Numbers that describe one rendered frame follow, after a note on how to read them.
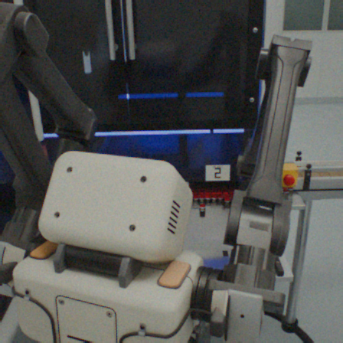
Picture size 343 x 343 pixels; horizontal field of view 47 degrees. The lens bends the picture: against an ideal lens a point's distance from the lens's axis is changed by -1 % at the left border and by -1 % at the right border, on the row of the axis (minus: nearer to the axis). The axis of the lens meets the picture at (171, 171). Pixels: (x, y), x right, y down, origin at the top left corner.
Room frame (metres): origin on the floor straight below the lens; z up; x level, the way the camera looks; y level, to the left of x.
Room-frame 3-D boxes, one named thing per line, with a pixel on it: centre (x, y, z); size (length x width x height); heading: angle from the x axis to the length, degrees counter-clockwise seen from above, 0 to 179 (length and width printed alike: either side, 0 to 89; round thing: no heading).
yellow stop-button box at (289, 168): (1.31, -0.41, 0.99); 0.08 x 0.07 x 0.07; 179
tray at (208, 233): (1.20, -0.16, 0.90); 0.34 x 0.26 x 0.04; 179
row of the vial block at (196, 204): (1.29, -0.16, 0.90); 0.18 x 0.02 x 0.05; 89
